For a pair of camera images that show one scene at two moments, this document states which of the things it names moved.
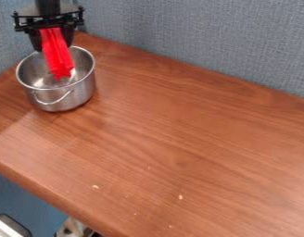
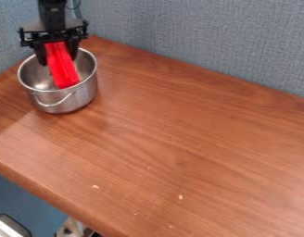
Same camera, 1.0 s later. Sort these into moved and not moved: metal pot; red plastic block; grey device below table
Moved: red plastic block
Not moved: grey device below table; metal pot
